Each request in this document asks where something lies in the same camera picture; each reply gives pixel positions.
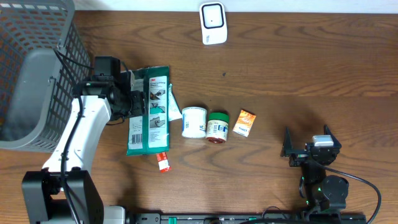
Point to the grey plastic mesh basket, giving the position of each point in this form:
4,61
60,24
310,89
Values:
42,55

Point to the white plastic jar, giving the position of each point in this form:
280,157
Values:
194,122

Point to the red white snack bar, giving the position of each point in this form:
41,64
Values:
163,162

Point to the green lid jar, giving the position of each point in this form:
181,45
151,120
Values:
217,128

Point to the teal white tissue pack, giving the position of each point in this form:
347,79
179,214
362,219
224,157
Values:
174,111

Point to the green white wipes pack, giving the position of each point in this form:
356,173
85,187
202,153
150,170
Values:
149,130

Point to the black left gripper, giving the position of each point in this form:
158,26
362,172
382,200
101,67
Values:
138,99

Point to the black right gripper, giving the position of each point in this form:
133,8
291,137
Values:
299,155

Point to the white barcode scanner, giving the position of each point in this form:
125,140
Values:
213,23

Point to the orange tissue pack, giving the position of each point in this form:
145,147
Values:
244,123

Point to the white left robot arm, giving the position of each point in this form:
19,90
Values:
63,190

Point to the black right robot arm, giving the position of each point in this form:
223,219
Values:
323,192

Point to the black mounting rail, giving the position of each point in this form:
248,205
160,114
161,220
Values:
276,217

